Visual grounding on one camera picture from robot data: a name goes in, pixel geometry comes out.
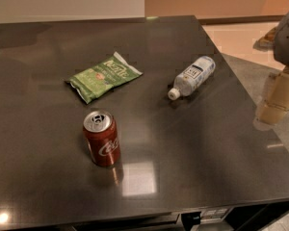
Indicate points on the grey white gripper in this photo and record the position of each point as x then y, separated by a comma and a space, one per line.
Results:
287, 40

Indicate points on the red coke can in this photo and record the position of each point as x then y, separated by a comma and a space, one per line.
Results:
100, 131

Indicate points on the white plastic water bottle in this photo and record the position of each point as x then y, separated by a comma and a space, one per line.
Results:
192, 77

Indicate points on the dark under-table drawer unit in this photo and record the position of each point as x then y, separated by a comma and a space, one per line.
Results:
244, 218

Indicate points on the green chip bag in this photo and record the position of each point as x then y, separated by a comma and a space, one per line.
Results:
95, 81

